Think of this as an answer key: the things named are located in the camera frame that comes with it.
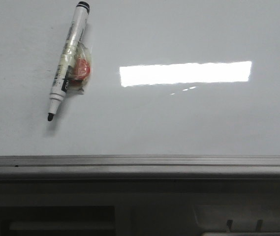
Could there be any grey table frame underneath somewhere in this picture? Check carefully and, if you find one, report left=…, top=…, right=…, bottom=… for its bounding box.
left=0, top=179, right=280, bottom=236

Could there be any white black whiteboard marker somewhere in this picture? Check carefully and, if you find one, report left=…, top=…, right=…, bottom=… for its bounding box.
left=47, top=1, right=90, bottom=121

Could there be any red taped grip block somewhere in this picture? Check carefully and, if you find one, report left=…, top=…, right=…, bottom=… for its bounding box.
left=68, top=43, right=92, bottom=94

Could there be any white whiteboard with grey frame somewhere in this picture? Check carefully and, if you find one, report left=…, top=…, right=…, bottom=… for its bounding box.
left=0, top=0, right=280, bottom=180

